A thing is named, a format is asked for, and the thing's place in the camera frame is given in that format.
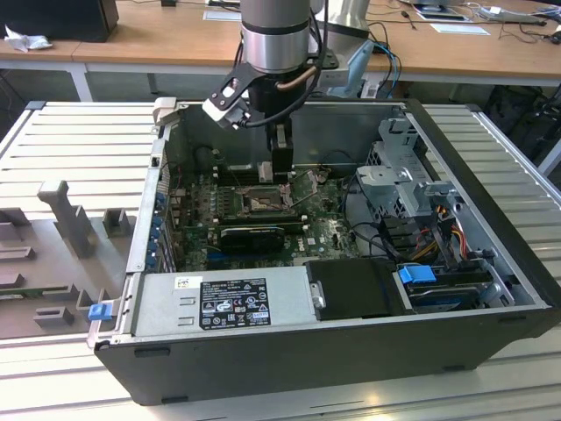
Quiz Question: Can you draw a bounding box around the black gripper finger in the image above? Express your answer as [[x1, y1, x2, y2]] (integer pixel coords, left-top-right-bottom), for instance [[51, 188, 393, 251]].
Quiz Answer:
[[269, 124, 295, 183]]

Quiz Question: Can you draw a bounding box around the CPU socket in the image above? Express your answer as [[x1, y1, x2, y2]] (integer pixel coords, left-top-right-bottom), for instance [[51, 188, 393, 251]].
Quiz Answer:
[[238, 183, 291, 217]]

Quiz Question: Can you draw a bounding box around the green motherboard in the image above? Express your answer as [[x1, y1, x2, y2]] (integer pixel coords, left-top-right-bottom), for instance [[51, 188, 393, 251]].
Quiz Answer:
[[168, 168, 365, 271]]

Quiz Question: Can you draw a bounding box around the black graphics card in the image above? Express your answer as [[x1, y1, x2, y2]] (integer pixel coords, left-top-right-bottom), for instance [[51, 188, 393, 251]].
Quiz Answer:
[[218, 225, 286, 254]]

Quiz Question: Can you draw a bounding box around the pale blue teach pendant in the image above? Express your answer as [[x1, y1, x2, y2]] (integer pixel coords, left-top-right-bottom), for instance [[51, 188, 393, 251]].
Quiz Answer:
[[327, 39, 377, 98]]

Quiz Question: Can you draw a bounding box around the metal drive cage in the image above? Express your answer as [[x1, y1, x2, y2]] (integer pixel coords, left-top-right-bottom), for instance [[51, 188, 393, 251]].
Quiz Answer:
[[354, 117, 461, 220]]

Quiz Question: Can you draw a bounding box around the blue disk carrier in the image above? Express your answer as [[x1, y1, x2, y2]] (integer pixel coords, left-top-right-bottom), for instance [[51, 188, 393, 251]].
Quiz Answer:
[[397, 263, 483, 313]]

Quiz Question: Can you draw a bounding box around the grey power supply unit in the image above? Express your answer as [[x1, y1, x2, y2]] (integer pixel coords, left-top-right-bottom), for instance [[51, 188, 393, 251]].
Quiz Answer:
[[129, 266, 319, 337]]

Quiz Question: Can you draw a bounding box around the white paper sheet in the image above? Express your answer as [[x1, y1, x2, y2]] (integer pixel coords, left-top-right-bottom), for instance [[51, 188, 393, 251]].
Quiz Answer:
[[430, 22, 492, 37]]

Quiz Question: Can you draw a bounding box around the black open PC case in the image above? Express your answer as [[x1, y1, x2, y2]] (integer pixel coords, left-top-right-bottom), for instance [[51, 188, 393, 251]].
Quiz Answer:
[[86, 96, 561, 407]]

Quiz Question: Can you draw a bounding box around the grey parts rack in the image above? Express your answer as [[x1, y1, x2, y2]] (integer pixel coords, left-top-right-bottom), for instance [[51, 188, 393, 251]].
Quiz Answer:
[[0, 179, 141, 339]]

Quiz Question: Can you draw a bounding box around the black box on desk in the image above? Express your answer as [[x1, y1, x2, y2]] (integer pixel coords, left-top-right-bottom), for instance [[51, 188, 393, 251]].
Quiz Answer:
[[0, 0, 120, 44]]

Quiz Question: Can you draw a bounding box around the crumpled white paper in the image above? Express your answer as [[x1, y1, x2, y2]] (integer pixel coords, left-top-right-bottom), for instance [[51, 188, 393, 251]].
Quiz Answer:
[[4, 25, 56, 53]]

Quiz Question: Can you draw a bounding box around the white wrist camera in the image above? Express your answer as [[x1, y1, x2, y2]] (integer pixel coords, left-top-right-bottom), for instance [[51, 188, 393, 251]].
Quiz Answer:
[[202, 85, 251, 131]]

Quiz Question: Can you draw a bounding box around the black internal cable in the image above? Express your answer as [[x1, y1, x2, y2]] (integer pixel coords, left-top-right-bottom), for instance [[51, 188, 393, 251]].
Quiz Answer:
[[341, 175, 398, 260]]

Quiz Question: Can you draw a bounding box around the grey case release handle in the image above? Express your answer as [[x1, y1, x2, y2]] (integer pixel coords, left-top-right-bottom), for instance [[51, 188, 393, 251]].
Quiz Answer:
[[152, 96, 179, 129]]

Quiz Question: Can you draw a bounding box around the blue cable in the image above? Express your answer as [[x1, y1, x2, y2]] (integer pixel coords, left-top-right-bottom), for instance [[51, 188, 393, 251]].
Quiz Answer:
[[374, 41, 403, 91]]

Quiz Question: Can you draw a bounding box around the red and yellow wire bundle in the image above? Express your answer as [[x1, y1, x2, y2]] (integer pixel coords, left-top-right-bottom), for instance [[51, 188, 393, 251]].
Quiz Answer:
[[415, 217, 466, 264]]

